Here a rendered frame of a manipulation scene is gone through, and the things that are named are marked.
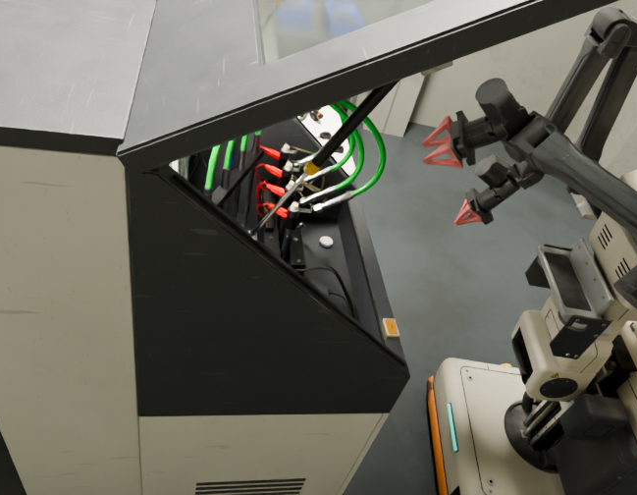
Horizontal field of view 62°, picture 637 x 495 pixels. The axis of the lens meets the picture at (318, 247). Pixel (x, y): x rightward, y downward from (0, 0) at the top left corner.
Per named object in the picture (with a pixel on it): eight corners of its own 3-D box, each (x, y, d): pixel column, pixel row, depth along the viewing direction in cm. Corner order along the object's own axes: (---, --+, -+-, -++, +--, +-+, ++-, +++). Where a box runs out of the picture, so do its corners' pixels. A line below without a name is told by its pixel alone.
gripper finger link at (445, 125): (416, 151, 110) (459, 136, 105) (416, 127, 114) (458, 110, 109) (430, 171, 114) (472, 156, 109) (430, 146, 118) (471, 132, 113)
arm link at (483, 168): (543, 178, 138) (535, 159, 144) (515, 153, 133) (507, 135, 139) (505, 205, 144) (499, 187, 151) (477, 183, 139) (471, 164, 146)
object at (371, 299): (386, 399, 131) (406, 361, 120) (369, 399, 130) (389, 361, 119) (345, 229, 175) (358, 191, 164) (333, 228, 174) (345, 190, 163)
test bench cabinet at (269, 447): (322, 530, 181) (390, 414, 128) (144, 542, 168) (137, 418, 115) (300, 357, 231) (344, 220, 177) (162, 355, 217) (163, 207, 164)
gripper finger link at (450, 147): (416, 160, 109) (459, 144, 104) (416, 135, 113) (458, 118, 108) (430, 179, 113) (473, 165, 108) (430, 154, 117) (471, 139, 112)
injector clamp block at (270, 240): (295, 303, 142) (306, 264, 132) (258, 302, 140) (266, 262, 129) (285, 219, 166) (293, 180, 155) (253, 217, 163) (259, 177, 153)
